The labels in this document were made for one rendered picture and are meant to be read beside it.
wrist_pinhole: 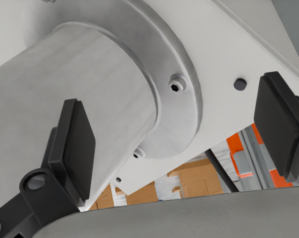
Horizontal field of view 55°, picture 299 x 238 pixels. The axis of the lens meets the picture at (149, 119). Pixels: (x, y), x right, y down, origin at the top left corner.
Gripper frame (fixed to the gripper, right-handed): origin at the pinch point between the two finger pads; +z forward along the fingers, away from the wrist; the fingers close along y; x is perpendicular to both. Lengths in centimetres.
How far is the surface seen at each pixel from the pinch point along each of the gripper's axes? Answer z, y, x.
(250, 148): 57, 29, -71
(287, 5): 74, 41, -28
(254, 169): 51, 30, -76
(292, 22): 69, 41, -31
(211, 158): 215, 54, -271
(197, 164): 461, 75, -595
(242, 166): 195, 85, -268
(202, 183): 425, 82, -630
